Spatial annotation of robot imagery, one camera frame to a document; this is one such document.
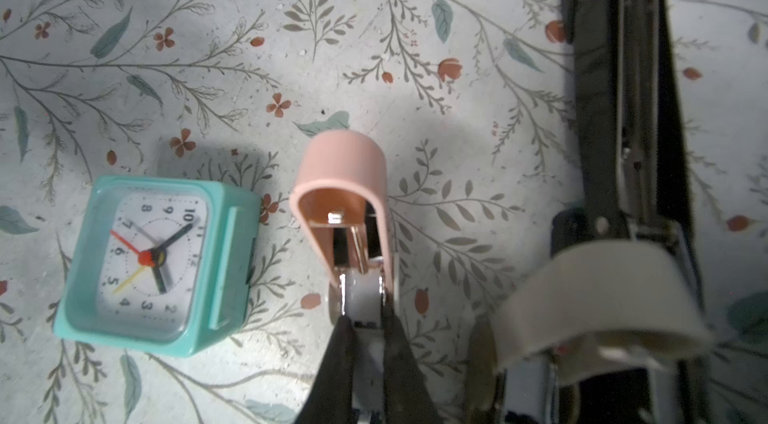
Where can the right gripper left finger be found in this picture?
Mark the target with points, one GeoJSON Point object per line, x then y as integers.
{"type": "Point", "coordinates": [330, 398]}

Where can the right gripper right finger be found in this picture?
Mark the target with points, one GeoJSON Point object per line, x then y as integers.
{"type": "Point", "coordinates": [406, 397]}

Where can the beige staple remover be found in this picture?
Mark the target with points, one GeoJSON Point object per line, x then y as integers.
{"type": "Point", "coordinates": [606, 332]}

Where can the small mint alarm clock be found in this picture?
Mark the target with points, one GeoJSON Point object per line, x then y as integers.
{"type": "Point", "coordinates": [161, 265]}

